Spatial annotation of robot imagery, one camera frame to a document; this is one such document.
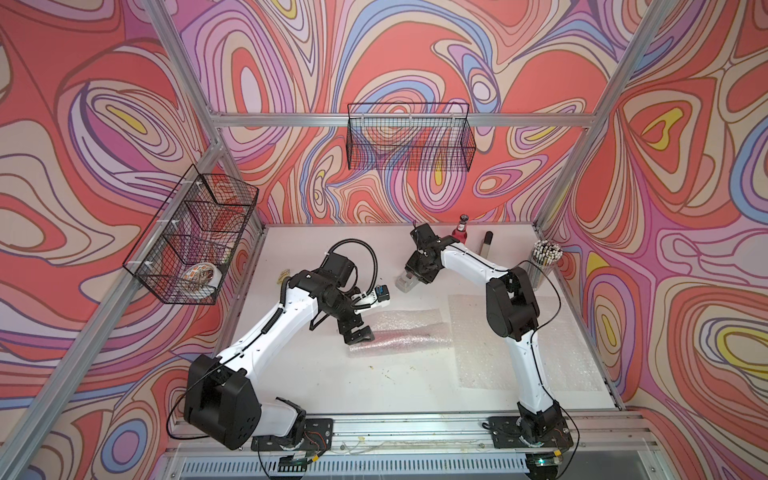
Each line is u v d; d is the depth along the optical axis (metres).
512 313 0.58
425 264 0.87
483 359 0.86
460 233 0.98
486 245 1.09
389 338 0.84
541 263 0.89
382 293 0.69
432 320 0.93
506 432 0.73
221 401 0.40
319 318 0.69
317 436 0.73
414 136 0.96
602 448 0.72
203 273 0.72
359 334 0.68
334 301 0.61
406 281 1.00
